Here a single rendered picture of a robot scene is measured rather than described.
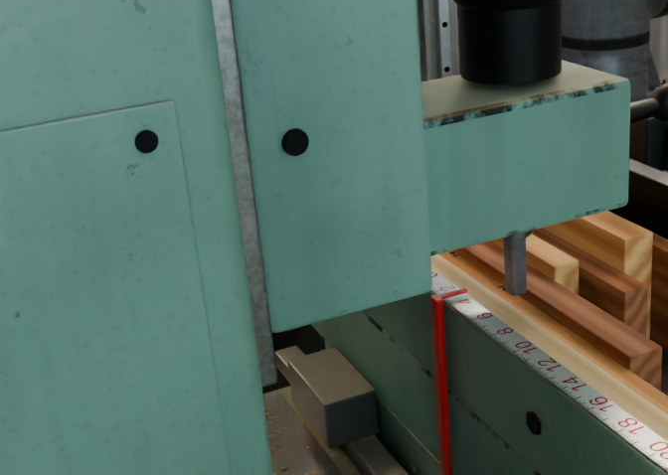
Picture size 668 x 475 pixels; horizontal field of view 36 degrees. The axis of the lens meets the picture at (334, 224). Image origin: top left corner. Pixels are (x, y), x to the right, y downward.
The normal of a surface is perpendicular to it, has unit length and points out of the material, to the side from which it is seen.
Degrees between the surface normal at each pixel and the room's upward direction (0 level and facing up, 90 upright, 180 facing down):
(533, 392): 90
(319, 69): 90
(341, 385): 0
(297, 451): 0
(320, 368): 0
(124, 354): 90
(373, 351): 90
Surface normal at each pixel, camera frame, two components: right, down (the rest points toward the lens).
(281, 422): -0.09, -0.93
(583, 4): -0.62, 0.34
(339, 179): 0.39, 0.31
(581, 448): -0.92, 0.22
